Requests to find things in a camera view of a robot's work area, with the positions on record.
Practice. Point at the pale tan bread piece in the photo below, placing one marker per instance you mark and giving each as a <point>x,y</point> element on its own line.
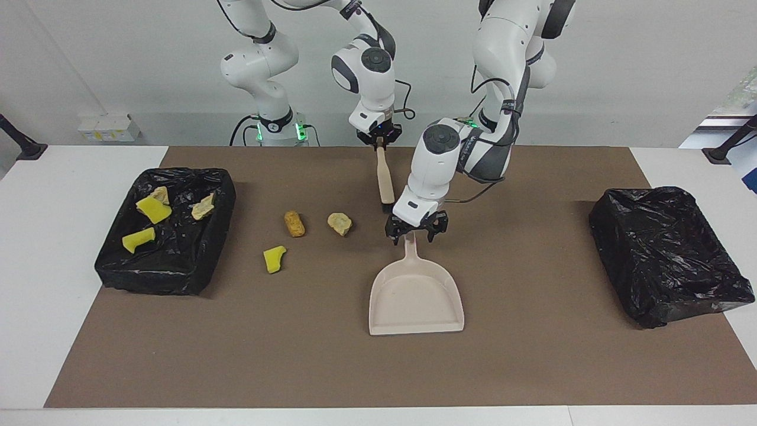
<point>339,224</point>

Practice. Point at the brown table mat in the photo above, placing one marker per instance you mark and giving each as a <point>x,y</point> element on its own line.
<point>378,367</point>

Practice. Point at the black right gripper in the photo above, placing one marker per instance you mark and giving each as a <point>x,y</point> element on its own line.
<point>379,133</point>

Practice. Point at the blue panel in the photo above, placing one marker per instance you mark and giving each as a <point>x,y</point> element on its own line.
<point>748,174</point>

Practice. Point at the notched green yellow sponge piece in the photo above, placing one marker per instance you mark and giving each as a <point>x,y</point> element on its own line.
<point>137,241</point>

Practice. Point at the black bag lined bin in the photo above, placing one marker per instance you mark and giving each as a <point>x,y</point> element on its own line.
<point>177,266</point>
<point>662,260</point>

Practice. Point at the striped orange croissant piece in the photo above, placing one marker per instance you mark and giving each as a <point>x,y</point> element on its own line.
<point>203,208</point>

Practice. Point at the beige plastic dustpan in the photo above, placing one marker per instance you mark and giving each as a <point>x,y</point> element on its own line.
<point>414,296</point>

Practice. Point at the pale yellow bread piece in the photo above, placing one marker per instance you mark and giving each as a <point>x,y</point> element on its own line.
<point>161,194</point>

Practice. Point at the beige hand brush black bristles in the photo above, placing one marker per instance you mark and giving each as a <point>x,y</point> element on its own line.
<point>385,183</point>

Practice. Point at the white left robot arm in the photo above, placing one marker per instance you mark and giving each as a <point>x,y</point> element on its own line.
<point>432,171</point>

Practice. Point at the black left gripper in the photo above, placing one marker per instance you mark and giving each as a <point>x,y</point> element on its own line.
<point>411,226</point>

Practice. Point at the black stand foot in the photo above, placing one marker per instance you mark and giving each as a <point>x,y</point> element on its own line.
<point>718,155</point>
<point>29,151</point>

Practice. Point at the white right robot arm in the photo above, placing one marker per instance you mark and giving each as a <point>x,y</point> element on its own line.
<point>369,89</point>

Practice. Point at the orange brown bread piece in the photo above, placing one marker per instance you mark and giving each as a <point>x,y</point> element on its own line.
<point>294,225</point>

